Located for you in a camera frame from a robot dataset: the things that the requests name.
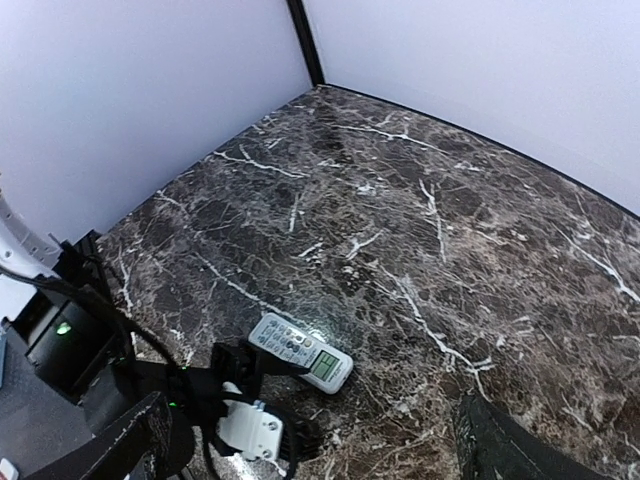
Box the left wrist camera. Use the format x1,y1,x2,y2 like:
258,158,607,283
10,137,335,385
214,382,321,464

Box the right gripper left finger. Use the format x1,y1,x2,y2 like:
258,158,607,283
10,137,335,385
28,392,172,480

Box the white remote control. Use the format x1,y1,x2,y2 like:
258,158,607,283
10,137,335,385
248,313,354,395

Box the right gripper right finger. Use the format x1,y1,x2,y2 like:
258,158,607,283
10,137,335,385
453,394,603,479

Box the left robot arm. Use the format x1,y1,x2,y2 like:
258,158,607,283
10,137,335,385
1,202,318,459

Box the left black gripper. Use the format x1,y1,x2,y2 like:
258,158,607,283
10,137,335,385
210,340,310,398

